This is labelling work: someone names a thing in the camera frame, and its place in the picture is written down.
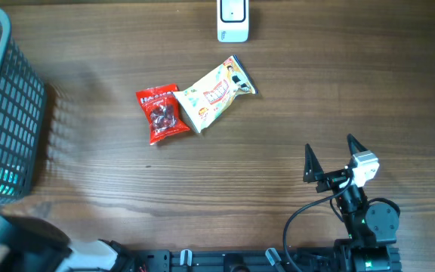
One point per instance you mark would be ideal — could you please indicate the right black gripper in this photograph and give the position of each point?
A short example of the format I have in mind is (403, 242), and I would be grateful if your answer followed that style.
(314, 171)

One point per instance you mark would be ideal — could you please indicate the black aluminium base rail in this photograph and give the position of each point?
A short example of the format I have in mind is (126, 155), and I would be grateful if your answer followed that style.
(259, 260)

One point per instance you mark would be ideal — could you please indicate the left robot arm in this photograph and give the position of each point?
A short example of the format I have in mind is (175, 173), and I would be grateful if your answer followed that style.
(32, 244)

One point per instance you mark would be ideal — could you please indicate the white barcode scanner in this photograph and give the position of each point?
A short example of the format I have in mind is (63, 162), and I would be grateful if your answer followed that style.
(232, 21)

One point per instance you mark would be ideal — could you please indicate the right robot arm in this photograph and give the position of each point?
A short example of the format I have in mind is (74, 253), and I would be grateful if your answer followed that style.
(370, 223)

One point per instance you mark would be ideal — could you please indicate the red candy bag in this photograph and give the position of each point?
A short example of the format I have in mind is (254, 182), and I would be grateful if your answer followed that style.
(161, 109)

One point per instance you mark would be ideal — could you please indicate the cream yellow snack bag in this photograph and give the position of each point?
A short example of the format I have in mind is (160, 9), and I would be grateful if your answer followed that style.
(209, 97)

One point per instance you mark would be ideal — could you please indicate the dark grey plastic shopping basket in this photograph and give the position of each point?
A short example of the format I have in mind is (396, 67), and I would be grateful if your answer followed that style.
(22, 107)

